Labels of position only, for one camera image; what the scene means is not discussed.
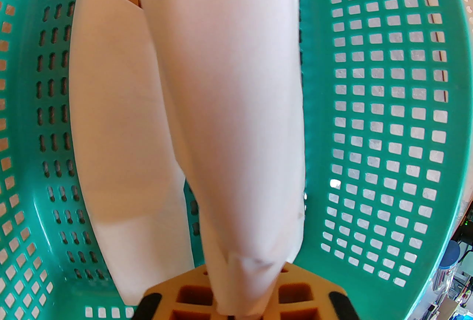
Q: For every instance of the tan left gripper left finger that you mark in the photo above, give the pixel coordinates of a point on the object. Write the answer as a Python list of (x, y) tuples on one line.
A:
[(173, 296)]

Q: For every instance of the rolled white napkin bundle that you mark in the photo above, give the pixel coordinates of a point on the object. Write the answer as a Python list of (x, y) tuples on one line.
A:
[(118, 126)]

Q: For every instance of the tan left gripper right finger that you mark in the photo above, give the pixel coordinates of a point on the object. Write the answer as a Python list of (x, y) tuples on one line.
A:
[(310, 292)]

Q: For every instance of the clear pencil tube blue cap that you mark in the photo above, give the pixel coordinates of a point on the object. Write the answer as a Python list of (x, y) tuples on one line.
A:
[(450, 255)]

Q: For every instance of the white paper napkin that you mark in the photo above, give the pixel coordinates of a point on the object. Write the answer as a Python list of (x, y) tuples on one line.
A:
[(229, 108)]

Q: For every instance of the teal plastic mesh basket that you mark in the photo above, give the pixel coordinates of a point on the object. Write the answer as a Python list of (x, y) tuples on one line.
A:
[(316, 89)]

